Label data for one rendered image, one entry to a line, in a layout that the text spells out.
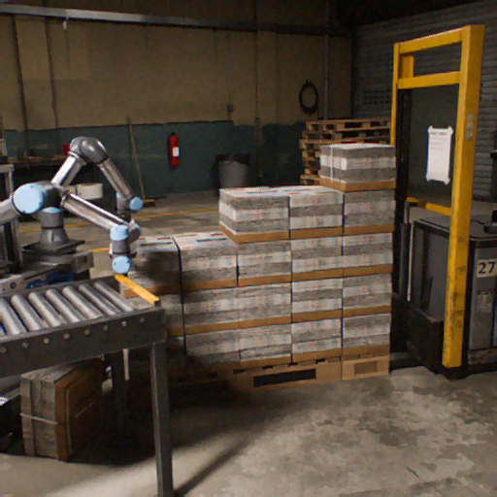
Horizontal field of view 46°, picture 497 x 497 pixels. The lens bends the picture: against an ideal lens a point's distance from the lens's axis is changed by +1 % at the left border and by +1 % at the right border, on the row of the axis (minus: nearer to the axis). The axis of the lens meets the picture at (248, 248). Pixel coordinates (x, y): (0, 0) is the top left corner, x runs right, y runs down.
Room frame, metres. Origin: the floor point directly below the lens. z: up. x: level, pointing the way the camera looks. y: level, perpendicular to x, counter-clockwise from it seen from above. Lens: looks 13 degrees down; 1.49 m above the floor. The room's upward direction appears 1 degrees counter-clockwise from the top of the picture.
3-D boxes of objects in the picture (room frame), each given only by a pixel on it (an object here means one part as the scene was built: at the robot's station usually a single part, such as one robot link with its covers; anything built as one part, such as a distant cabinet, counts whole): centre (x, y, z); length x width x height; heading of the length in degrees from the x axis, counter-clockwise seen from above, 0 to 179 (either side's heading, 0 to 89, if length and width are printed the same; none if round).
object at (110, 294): (2.17, 0.52, 0.77); 0.47 x 0.05 x 0.05; 31
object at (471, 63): (2.98, -1.10, 0.97); 0.09 x 0.09 x 1.75; 13
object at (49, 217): (3.05, 1.05, 0.98); 0.13 x 0.12 x 0.14; 39
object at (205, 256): (3.03, 0.10, 0.42); 1.17 x 0.39 x 0.83; 103
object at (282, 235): (3.06, -0.02, 0.86); 0.38 x 0.29 x 0.04; 15
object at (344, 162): (3.20, -0.60, 0.65); 0.39 x 0.30 x 1.29; 13
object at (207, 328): (3.03, 0.10, 0.40); 1.16 x 0.38 x 0.51; 103
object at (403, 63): (3.62, -0.95, 0.97); 0.09 x 0.09 x 1.75; 13
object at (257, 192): (3.06, -0.03, 1.06); 0.37 x 0.29 x 0.01; 15
